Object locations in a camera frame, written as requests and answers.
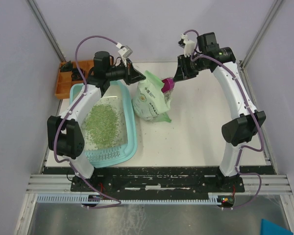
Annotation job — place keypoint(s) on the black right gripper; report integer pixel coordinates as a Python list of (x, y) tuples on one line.
[(184, 73)]

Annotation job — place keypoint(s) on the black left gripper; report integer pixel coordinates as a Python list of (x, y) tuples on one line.
[(132, 75)]

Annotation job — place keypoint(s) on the magenta plastic litter scoop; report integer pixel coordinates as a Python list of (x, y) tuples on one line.
[(168, 84)]

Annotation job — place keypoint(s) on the green cat litter bag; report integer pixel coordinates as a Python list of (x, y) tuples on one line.
[(149, 103)]

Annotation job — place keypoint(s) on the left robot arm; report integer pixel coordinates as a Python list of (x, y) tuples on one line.
[(64, 134)]

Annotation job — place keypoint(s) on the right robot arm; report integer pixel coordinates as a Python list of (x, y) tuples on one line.
[(244, 130)]

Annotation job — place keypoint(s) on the teal plastic litter box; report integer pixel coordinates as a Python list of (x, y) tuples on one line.
[(119, 154)]

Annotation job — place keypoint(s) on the green litter pellets pile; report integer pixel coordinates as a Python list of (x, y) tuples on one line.
[(104, 126)]

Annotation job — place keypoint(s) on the orange wooden compartment tray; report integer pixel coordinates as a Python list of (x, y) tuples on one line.
[(64, 83)]

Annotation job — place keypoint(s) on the small circuit board with LEDs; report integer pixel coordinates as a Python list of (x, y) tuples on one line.
[(227, 201)]

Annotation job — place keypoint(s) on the blue foam pad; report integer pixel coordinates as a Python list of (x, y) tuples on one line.
[(269, 228)]

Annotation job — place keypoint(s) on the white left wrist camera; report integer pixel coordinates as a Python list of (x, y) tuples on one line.
[(124, 52)]

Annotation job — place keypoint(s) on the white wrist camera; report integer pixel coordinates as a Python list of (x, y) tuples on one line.
[(124, 52), (187, 45)]

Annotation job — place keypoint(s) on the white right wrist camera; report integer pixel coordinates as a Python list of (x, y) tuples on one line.
[(187, 45)]

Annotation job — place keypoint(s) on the black ring part in tray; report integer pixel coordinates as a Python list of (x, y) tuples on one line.
[(76, 76)]

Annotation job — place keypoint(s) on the black mounting base plate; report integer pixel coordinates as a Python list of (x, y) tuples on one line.
[(159, 182)]

